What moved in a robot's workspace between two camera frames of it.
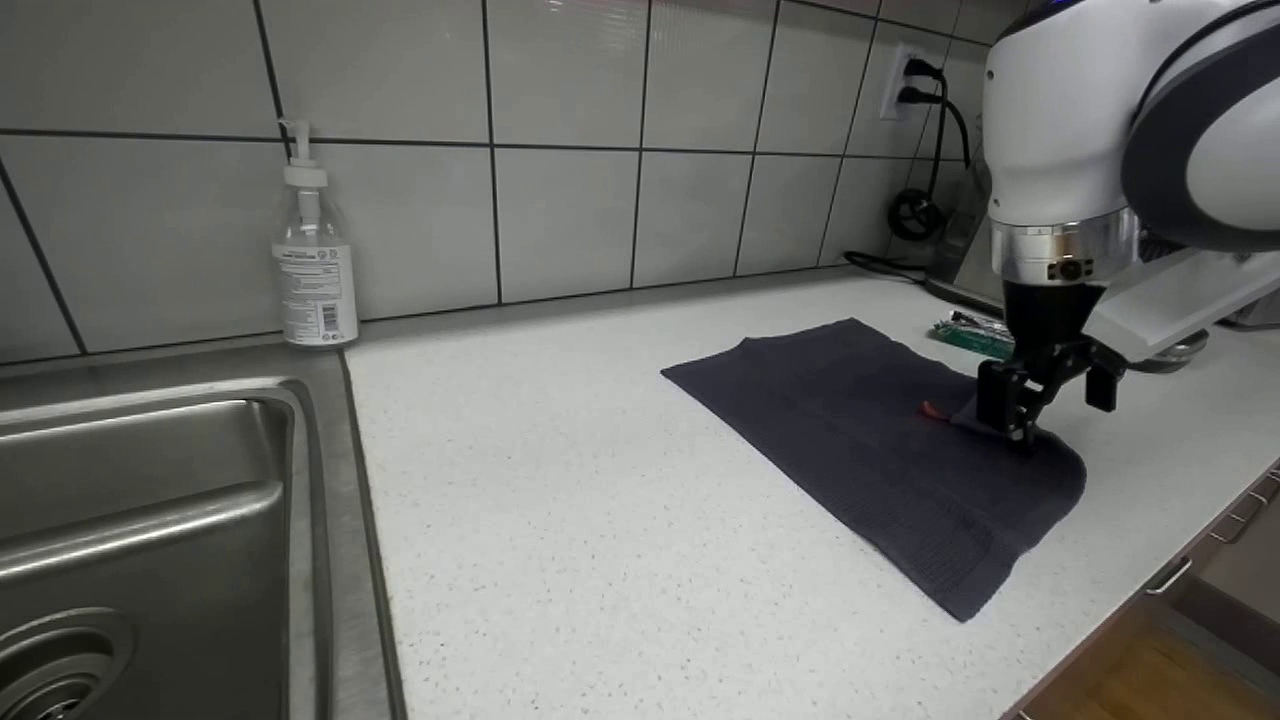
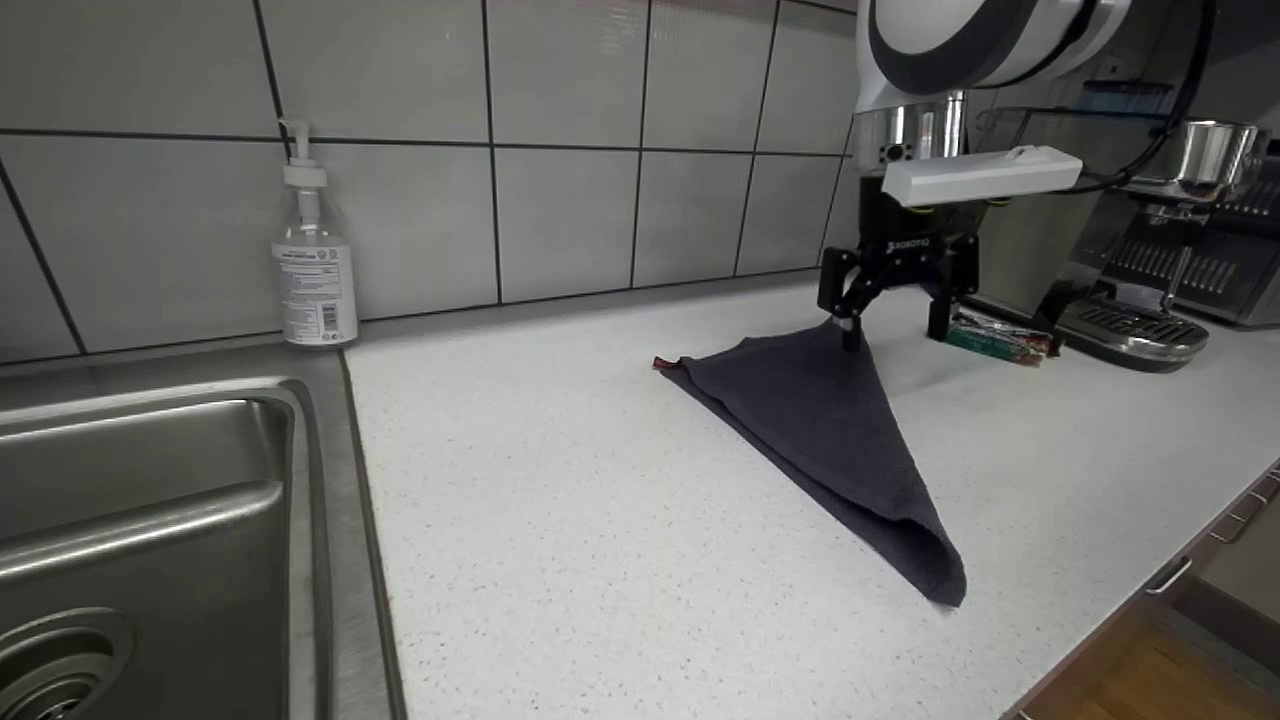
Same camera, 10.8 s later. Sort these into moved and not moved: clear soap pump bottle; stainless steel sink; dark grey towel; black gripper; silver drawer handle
Moved: dark grey towel; black gripper
Not moved: clear soap pump bottle; stainless steel sink; silver drawer handle
